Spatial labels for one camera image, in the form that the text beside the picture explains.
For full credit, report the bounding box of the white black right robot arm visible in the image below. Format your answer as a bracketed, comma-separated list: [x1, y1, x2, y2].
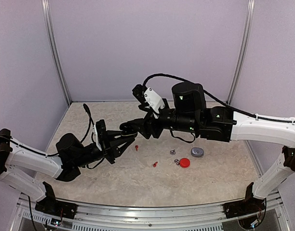
[120, 82, 295, 214]

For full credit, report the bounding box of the front aluminium rail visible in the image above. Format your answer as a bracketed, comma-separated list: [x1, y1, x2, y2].
[11, 190, 290, 231]

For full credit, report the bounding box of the black earbud charging case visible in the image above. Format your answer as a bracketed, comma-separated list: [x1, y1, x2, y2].
[120, 123, 138, 137]

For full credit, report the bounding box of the red round case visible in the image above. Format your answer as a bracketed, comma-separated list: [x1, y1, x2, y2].
[179, 158, 190, 168]

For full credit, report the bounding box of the left aluminium corner post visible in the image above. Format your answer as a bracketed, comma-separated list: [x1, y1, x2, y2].
[41, 0, 72, 107]

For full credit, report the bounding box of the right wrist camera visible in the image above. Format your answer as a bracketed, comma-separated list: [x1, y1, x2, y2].
[132, 84, 166, 118]

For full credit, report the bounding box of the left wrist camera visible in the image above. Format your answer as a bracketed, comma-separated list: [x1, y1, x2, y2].
[93, 119, 106, 151]

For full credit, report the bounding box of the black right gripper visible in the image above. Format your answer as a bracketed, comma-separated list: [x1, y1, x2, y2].
[127, 97, 200, 139]

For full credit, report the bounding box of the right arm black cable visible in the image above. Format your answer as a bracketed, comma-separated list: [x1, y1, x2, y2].
[142, 73, 295, 125]

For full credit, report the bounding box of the grey oval charging case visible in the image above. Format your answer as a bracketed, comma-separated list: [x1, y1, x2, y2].
[190, 147, 204, 158]

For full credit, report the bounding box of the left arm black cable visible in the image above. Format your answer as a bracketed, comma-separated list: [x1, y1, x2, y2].
[79, 103, 95, 145]

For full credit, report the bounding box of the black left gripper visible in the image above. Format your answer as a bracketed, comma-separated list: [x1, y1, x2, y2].
[74, 130, 134, 168]

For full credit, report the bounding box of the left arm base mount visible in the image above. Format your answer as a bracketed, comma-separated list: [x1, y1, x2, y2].
[35, 182, 78, 219]

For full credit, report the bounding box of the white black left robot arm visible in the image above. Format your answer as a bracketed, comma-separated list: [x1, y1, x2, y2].
[0, 128, 137, 214]

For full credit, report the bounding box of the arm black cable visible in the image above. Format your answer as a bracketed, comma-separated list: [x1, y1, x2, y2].
[142, 73, 295, 125]
[79, 103, 95, 145]

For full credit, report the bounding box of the right aluminium corner post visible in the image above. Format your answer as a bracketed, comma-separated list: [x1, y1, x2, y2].
[227, 0, 255, 104]

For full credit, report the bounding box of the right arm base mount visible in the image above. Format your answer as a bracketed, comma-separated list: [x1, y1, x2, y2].
[223, 182, 267, 231]

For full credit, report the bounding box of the aluminium corner post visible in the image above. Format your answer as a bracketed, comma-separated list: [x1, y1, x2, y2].
[41, 0, 72, 107]
[227, 0, 255, 104]

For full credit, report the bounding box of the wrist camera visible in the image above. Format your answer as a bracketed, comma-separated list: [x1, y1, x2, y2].
[93, 119, 106, 151]
[132, 84, 166, 118]

